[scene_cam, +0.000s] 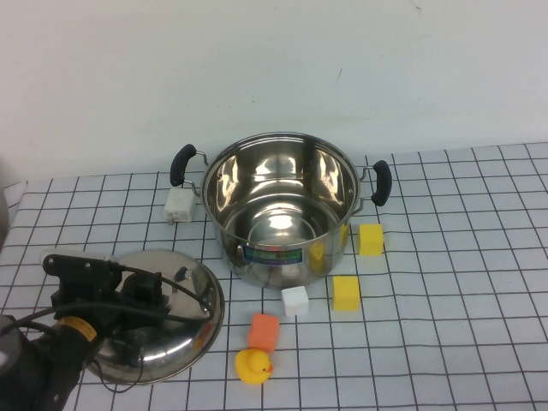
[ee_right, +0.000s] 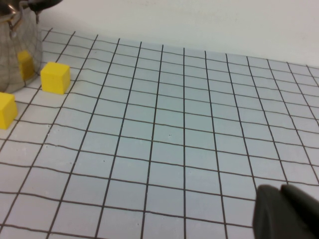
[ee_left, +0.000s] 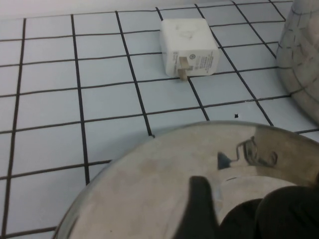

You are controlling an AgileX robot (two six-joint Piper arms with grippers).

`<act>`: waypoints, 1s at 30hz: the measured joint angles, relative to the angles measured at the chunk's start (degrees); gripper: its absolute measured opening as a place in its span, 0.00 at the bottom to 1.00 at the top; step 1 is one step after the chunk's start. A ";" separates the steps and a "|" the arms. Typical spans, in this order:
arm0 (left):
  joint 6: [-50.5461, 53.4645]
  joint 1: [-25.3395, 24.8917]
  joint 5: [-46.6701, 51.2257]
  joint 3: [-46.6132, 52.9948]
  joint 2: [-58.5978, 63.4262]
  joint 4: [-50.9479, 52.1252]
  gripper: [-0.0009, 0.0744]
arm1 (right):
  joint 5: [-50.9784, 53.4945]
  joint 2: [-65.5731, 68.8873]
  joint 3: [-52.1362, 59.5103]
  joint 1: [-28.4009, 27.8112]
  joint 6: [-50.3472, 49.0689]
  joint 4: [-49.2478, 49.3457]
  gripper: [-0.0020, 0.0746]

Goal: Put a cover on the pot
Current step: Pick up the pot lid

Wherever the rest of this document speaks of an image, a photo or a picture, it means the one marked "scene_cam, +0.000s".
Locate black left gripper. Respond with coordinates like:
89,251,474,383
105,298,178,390
51,273,170,334

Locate stainless steel pot black handles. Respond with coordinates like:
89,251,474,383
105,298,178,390
170,131,393,291

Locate white power adapter plug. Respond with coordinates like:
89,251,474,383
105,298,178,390
164,187,196,227

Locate white black-grid tablecloth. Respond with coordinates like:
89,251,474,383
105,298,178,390
0,140,548,411

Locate steel lid with black knob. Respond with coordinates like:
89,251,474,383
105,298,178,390
80,249,226,384

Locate yellow foam cube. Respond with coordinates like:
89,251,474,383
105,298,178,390
358,223,384,257
332,275,361,312

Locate yellow rubber duck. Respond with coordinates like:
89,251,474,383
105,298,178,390
234,348,275,385

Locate orange foam block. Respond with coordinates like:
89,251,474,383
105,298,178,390
247,313,280,353

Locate white foam cube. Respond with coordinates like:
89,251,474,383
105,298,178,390
281,286,311,318

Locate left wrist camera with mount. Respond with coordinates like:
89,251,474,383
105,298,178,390
39,247,124,295

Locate black camera cable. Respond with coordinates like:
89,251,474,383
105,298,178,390
0,263,217,395

